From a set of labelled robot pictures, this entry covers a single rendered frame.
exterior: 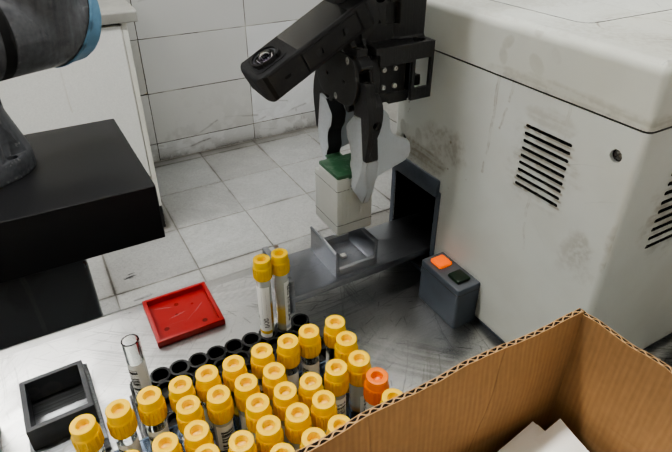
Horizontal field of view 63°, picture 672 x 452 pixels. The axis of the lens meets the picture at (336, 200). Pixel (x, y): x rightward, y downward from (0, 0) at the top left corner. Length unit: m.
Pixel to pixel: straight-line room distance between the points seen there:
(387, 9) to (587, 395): 0.34
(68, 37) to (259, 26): 2.13
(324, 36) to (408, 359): 0.31
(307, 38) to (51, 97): 1.70
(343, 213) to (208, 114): 2.41
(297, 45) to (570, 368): 0.32
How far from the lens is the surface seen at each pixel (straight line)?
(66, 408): 0.54
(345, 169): 0.52
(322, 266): 0.58
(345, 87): 0.48
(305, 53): 0.45
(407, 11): 0.50
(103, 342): 0.60
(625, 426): 0.43
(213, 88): 2.88
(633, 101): 0.41
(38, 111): 2.12
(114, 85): 2.11
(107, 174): 0.74
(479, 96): 0.50
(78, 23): 0.82
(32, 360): 0.61
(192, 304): 0.61
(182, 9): 2.75
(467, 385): 0.36
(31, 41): 0.79
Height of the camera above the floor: 1.27
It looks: 31 degrees down
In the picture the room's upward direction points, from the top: straight up
